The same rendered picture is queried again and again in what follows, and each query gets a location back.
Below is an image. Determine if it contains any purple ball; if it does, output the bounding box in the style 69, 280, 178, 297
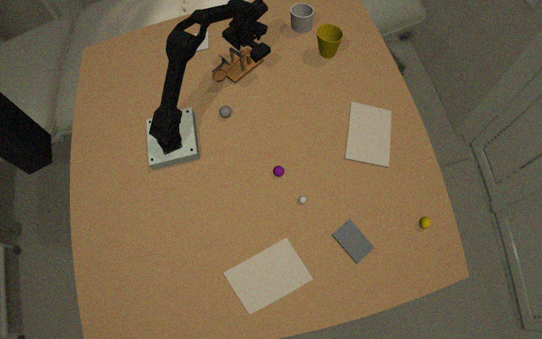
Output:
273, 166, 284, 177

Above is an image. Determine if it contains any yellow-green ball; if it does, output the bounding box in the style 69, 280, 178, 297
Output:
419, 216, 430, 229

